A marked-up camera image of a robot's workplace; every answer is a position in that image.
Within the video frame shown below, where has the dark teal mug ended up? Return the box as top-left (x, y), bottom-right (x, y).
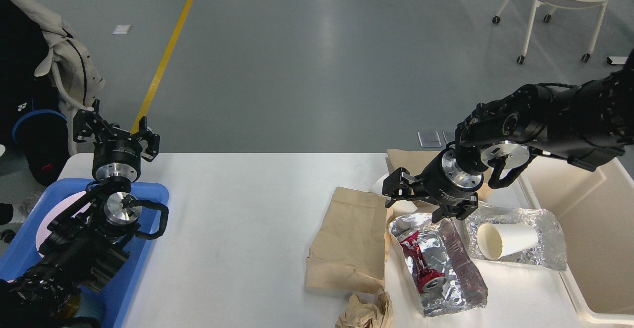
top-left (59, 290), bottom-right (105, 328)

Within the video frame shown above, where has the white bar on floor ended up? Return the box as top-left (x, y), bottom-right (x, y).
top-left (606, 55), bottom-right (628, 66)

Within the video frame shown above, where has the clear floor plate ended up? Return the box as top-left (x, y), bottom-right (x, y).
top-left (417, 131), bottom-right (444, 148)
top-left (442, 131), bottom-right (456, 144)

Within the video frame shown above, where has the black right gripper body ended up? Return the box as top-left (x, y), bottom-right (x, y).
top-left (415, 148), bottom-right (484, 206)

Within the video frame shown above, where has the left clear floor plate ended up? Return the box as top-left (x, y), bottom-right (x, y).
top-left (417, 131), bottom-right (444, 148)

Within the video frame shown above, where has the blue plastic tray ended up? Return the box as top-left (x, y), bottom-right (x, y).
top-left (1, 178), bottom-right (168, 328)

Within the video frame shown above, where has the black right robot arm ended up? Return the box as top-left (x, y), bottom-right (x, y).
top-left (382, 55), bottom-right (634, 223)

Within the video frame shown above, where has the crumpled brown paper ball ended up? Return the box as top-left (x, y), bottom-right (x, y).
top-left (335, 292), bottom-right (394, 328)

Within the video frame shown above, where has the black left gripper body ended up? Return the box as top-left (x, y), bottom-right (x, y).
top-left (92, 140), bottom-right (141, 183)

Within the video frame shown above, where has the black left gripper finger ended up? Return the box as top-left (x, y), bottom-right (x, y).
top-left (72, 99), bottom-right (121, 144)
top-left (131, 116), bottom-right (160, 163)

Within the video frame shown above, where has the pink plate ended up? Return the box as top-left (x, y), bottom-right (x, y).
top-left (35, 191), bottom-right (86, 253)

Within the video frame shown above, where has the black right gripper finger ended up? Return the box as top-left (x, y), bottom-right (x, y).
top-left (431, 195), bottom-right (478, 223)
top-left (382, 167), bottom-right (427, 208)

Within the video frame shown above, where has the white floor label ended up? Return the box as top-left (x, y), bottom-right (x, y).
top-left (112, 25), bottom-right (132, 35)

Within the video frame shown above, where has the crushed red soda can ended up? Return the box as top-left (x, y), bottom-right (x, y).
top-left (397, 229), bottom-right (447, 294)

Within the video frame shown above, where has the brown paper bag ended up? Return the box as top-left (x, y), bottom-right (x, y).
top-left (386, 149), bottom-right (494, 201)
top-left (305, 187), bottom-right (393, 295)

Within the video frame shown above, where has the person in black clothes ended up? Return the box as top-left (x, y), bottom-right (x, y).
top-left (0, 0), bottom-right (72, 229)

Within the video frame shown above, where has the aluminium foil under can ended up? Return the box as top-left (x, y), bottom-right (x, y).
top-left (388, 213), bottom-right (488, 317)

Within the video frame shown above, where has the right clear floor plate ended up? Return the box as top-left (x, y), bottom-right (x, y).
top-left (442, 131), bottom-right (456, 144)

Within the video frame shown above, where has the beige plastic bin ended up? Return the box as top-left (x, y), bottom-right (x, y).
top-left (520, 157), bottom-right (634, 328)

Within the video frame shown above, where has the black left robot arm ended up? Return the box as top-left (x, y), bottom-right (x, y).
top-left (1, 100), bottom-right (168, 328)

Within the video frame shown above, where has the white paper cup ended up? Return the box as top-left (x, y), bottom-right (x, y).
top-left (476, 223), bottom-right (538, 261)
top-left (370, 173), bottom-right (418, 216)

